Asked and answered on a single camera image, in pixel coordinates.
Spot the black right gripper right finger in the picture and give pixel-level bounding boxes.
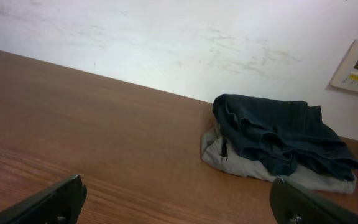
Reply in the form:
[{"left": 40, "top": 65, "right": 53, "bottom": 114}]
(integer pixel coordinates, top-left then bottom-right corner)
[{"left": 269, "top": 177, "right": 358, "bottom": 224}]

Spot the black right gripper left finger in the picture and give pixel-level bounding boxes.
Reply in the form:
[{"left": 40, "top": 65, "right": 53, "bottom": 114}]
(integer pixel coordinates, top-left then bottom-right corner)
[{"left": 0, "top": 174, "right": 87, "bottom": 224}]

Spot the folded navy blue garment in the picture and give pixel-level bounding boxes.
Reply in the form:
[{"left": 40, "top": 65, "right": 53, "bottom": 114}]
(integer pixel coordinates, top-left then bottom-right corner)
[{"left": 213, "top": 94, "right": 358, "bottom": 181}]

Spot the folded grey garment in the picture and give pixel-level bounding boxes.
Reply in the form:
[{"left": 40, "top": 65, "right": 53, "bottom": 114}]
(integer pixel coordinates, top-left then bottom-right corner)
[{"left": 201, "top": 122, "right": 357, "bottom": 195}]

